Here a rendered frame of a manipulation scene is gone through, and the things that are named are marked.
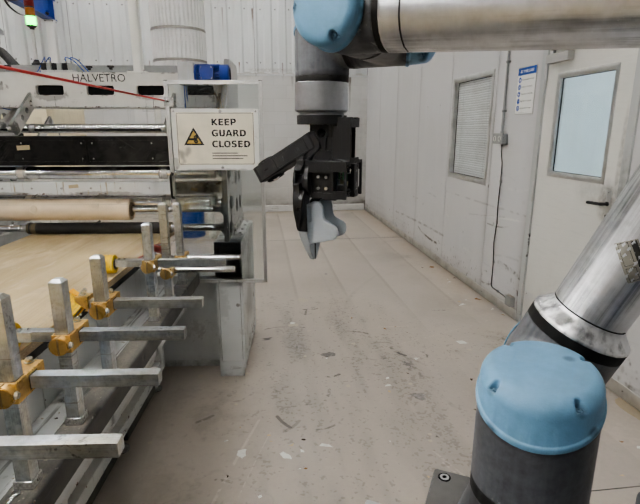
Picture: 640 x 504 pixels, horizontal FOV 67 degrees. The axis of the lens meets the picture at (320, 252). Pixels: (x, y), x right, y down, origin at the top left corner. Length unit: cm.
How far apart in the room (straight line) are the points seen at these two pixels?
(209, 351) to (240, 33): 681
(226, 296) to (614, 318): 255
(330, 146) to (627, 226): 37
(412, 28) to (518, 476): 43
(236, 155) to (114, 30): 688
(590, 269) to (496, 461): 23
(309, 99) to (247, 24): 859
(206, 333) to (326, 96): 266
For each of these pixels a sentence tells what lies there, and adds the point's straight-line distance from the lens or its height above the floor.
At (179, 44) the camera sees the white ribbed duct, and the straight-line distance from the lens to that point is 689.
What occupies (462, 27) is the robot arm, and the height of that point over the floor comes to 159.
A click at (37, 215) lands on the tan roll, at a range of 320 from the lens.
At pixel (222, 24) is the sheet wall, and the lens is 925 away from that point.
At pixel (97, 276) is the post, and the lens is 166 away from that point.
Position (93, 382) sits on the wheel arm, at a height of 94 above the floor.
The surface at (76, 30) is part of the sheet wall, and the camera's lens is 967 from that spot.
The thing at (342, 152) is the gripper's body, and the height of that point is 147.
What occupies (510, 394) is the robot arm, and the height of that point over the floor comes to 126.
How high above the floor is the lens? 150
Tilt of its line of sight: 14 degrees down
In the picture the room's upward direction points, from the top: straight up
